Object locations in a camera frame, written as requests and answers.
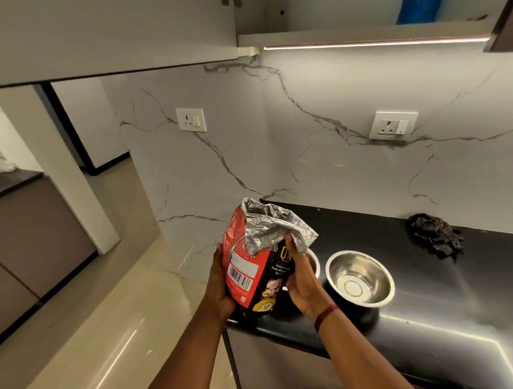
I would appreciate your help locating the person's right hand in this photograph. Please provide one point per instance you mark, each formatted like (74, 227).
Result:
(302, 280)

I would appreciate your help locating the person's left hand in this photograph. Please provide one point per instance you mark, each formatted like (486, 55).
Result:
(216, 286)

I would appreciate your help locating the person's left thumb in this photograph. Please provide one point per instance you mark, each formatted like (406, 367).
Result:
(219, 256)

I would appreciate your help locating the person's right thumb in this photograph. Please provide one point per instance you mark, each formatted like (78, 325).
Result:
(291, 250)

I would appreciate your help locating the red and black foil packet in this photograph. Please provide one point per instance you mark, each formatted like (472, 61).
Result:
(260, 256)

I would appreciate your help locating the person's right forearm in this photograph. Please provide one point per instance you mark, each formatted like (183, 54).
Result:
(356, 352)

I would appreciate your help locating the person's left forearm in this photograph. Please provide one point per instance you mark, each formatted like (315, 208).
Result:
(188, 350)

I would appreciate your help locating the small steel bowl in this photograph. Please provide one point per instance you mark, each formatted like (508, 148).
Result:
(314, 262)

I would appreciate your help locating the large steel bowl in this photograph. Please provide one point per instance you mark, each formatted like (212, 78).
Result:
(360, 278)

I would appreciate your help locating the red wrist thread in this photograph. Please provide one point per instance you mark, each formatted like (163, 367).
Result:
(325, 316)

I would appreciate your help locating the dark checked cloth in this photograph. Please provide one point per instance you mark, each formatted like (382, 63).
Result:
(436, 235)

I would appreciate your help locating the led strip light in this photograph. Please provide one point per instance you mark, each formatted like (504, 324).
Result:
(376, 43)

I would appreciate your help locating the grey cabinet door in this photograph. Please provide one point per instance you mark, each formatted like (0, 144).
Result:
(116, 36)

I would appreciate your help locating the blue bag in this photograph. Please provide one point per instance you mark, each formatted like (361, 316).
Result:
(419, 11)

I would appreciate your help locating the white wall socket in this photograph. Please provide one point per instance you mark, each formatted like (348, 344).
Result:
(191, 120)
(393, 126)

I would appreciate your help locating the open wall cabinet shelf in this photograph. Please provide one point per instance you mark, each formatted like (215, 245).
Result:
(368, 28)

